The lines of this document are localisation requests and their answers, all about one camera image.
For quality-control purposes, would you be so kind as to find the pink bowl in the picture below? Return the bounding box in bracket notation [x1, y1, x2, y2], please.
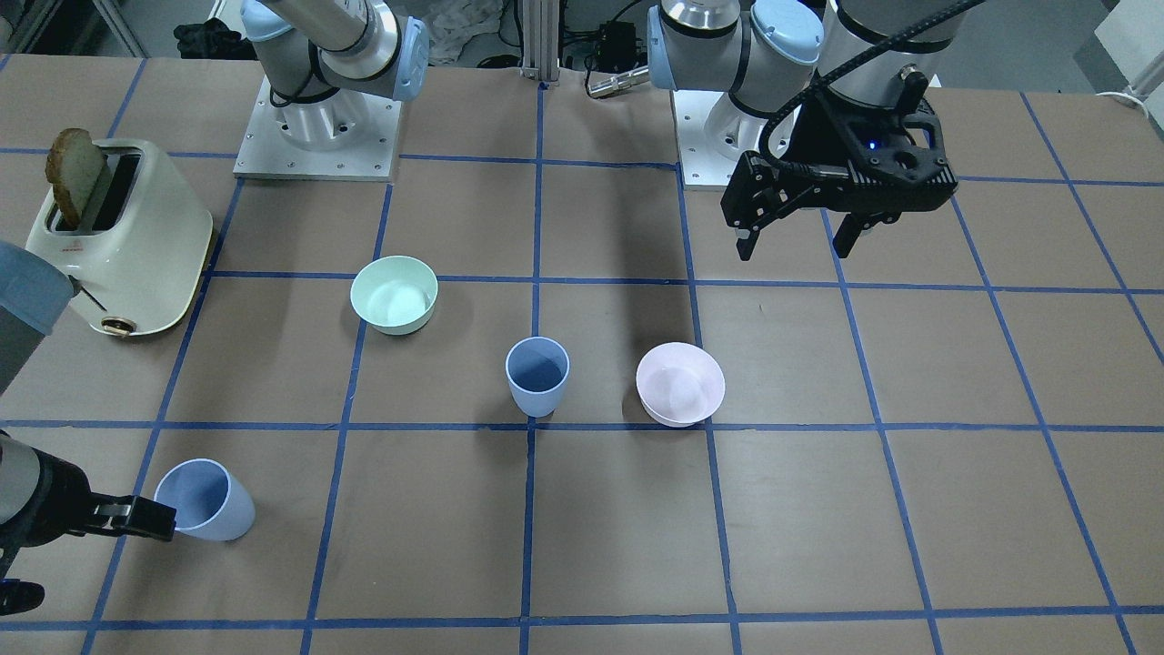
[636, 341, 725, 428]

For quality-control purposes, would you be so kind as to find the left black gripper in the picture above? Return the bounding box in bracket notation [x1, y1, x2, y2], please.
[721, 91, 958, 262]

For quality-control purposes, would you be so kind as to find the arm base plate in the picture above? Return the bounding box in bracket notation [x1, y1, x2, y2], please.
[672, 90, 768, 192]
[233, 79, 405, 183]

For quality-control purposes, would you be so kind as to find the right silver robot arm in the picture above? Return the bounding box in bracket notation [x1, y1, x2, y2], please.
[3, 1, 430, 569]

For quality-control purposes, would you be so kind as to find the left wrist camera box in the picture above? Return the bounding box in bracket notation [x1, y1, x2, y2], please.
[842, 92, 947, 187]

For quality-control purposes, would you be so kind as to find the aluminium frame post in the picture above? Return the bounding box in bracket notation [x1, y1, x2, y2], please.
[514, 1, 561, 87]

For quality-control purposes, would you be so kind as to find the bread slice in toaster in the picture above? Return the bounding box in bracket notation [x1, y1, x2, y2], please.
[45, 127, 105, 232]

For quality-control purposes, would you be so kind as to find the cream white toaster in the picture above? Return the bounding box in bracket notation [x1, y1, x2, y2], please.
[24, 137, 213, 337]

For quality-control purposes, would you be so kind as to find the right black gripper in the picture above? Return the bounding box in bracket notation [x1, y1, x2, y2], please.
[0, 435, 177, 615]

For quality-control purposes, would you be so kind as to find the green bowl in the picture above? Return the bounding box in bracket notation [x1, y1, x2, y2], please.
[349, 256, 439, 336]

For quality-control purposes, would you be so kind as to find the blue cup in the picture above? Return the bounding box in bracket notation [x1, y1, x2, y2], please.
[152, 458, 256, 542]
[506, 336, 572, 418]

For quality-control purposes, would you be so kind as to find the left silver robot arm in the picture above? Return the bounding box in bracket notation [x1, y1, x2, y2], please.
[646, 1, 974, 261]

